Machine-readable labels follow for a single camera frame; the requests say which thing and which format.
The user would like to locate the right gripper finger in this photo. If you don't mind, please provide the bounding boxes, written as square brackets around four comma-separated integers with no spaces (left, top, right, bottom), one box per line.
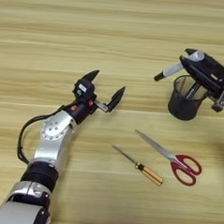
[177,55,224,96]
[183,48,224,78]

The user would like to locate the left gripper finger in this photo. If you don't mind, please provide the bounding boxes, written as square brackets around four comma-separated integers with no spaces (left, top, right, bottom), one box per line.
[105,84,126,113]
[80,68,100,83]

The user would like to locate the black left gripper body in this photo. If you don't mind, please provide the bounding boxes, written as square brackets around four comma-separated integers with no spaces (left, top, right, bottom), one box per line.
[61,95,110,127]

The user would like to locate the black marker pen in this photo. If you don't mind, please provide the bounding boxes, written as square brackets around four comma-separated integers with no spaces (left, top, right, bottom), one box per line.
[185,80,203,100]

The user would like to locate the black mesh pen cup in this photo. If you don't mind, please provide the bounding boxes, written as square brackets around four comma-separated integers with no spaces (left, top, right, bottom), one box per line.
[166,73,211,123]

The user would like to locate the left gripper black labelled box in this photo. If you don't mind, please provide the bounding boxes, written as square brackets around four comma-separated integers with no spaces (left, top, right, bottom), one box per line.
[71,78,96,102]

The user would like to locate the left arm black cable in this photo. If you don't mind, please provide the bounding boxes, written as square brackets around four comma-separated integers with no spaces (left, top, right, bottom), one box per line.
[16,110,61,167]

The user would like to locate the amber handled screwdriver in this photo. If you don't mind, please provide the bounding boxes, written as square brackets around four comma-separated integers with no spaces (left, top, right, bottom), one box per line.
[109,144,166,187]

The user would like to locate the red handled scissors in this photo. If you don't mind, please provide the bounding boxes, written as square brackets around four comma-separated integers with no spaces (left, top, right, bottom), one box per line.
[131,128,204,187]

